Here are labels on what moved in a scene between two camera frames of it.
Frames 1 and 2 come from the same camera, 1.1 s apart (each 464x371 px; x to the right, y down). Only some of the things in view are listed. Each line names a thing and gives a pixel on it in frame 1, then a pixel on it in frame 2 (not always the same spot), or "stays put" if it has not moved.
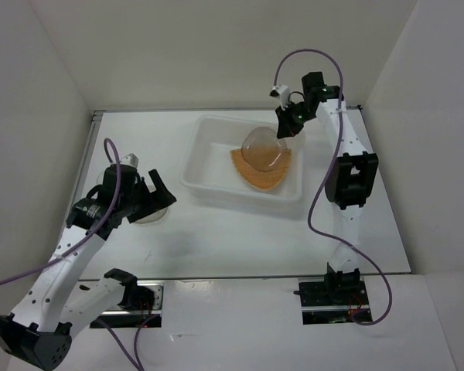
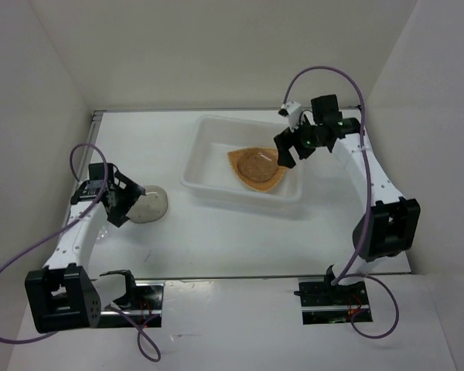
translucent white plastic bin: [209, 171] stays put
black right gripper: [286, 128] -> [285, 141]
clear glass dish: [262, 149] -> [257, 166]
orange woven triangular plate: [264, 180] stays put
